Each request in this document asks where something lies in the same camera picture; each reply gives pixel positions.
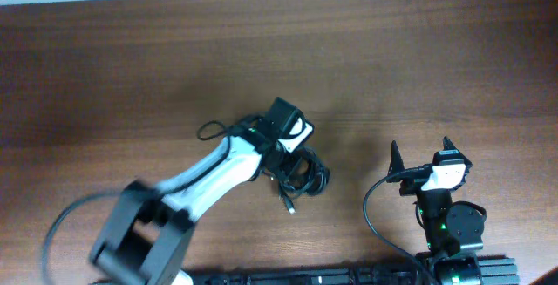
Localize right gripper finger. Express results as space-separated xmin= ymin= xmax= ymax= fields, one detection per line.
xmin=441 ymin=136 xmax=473 ymax=176
xmin=387 ymin=140 xmax=405 ymax=176

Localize black usb cables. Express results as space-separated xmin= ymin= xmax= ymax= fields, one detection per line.
xmin=261 ymin=145 xmax=331 ymax=214

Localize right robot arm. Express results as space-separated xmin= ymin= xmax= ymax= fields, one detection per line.
xmin=388 ymin=137 xmax=487 ymax=284

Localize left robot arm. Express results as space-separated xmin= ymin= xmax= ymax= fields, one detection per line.
xmin=89 ymin=122 xmax=314 ymax=285

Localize left camera black cable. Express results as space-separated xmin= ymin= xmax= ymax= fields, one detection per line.
xmin=41 ymin=120 xmax=245 ymax=285

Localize camera black cable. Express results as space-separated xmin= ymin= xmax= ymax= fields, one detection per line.
xmin=362 ymin=167 xmax=437 ymax=285
xmin=41 ymin=120 xmax=245 ymax=285

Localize right camera black cable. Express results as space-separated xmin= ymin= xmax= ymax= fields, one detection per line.
xmin=362 ymin=167 xmax=437 ymax=285

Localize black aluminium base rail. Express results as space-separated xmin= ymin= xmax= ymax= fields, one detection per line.
xmin=174 ymin=257 xmax=520 ymax=285

